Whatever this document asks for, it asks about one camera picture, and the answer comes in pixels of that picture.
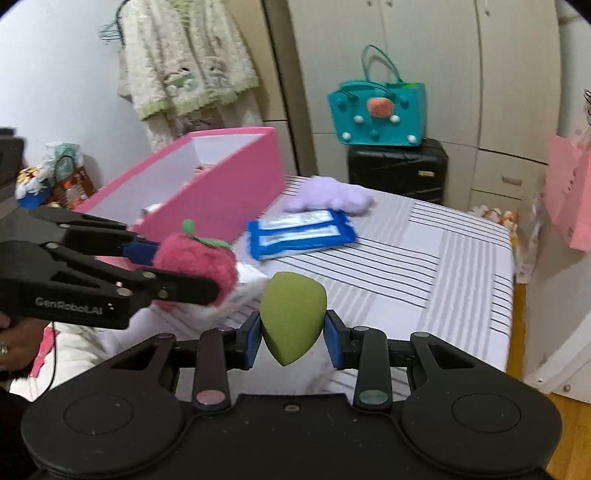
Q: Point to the cream fleece pajama pants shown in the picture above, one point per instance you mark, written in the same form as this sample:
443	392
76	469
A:
203	120

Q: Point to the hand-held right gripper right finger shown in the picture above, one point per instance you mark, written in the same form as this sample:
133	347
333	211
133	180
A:
333	341

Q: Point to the clear plastic bag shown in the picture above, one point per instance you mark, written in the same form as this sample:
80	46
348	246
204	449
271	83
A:
526	240

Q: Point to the white bath pouf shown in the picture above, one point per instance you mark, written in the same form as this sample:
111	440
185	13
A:
249	282

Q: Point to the pink shopping bag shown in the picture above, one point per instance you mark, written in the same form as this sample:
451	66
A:
570	198

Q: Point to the black suitcase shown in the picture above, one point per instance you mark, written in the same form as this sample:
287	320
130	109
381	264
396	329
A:
397	170

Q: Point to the striped tablecloth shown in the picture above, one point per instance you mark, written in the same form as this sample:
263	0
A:
415	286

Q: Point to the pink cardboard box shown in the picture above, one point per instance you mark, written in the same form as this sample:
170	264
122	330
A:
221	194

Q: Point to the pink strawberry plush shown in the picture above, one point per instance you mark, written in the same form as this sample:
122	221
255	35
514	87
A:
194	256

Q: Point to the white door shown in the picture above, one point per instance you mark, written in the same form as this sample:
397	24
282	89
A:
554	332

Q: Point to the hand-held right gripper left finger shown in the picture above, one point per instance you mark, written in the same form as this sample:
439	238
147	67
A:
251	344

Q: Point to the green makeup sponge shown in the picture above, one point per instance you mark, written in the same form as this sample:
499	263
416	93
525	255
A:
293	318

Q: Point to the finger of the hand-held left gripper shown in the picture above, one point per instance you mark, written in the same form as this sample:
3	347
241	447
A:
138	251
184	288

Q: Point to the teal felt handbag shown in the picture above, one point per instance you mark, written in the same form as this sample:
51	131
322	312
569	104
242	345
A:
378	120

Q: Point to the beige wardrobe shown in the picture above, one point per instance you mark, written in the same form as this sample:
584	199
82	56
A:
461	69

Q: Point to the cream fleece pajama top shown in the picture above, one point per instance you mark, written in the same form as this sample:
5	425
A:
184	50

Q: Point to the purple plush toy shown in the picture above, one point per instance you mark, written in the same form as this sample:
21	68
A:
328	194

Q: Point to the blue wet wipes packet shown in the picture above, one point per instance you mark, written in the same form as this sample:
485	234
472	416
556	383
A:
300	233

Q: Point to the person's left hand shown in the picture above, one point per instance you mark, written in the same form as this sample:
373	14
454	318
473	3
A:
21	341

